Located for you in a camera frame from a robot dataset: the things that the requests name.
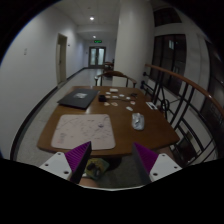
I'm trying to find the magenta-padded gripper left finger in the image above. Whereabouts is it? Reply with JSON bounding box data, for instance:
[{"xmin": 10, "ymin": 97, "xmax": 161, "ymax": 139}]
[{"xmin": 39, "ymin": 140, "xmax": 93, "ymax": 185}]

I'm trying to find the beige side door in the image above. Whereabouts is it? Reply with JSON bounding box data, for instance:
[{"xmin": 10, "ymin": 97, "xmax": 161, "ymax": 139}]
[{"xmin": 55, "ymin": 33, "xmax": 69, "ymax": 85}]

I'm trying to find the wooden chair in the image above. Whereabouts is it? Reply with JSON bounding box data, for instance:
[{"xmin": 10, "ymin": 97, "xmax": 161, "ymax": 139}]
[{"xmin": 103, "ymin": 60, "xmax": 115, "ymax": 72}]

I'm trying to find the black closed laptop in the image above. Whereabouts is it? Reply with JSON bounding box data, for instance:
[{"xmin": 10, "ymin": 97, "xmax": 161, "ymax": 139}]
[{"xmin": 56, "ymin": 87, "xmax": 101, "ymax": 110}]

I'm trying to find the wooden armchair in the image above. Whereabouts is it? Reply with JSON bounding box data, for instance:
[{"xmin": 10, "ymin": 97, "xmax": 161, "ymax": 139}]
[{"xmin": 93, "ymin": 70, "xmax": 138, "ymax": 89}]

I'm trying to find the marble print mouse pad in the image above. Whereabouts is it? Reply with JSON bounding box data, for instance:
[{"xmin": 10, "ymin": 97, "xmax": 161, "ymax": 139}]
[{"xmin": 50, "ymin": 113, "xmax": 117, "ymax": 151}]

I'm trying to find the glass double door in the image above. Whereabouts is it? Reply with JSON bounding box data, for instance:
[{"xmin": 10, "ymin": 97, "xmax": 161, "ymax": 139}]
[{"xmin": 88, "ymin": 46, "xmax": 107, "ymax": 68}]

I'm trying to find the green patterned bag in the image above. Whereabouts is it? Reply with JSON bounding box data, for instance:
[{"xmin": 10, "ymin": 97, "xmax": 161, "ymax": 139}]
[{"xmin": 83, "ymin": 157, "xmax": 111, "ymax": 181}]

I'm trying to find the dark framed window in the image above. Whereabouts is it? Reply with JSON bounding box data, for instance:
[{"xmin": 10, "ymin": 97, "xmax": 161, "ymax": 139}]
[{"xmin": 149, "ymin": 33, "xmax": 188, "ymax": 96}]

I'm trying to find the black cable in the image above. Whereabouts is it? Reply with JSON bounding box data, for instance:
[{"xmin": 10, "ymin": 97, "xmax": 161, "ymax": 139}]
[{"xmin": 105, "ymin": 91, "xmax": 148, "ymax": 103}]

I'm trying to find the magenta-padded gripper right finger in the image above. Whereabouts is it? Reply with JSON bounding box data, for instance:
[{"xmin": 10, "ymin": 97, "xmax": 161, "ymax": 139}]
[{"xmin": 132, "ymin": 142, "xmax": 183, "ymax": 185}]

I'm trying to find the transparent computer mouse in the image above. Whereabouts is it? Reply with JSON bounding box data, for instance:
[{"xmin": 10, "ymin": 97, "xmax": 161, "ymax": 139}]
[{"xmin": 131, "ymin": 112, "xmax": 146, "ymax": 131}]

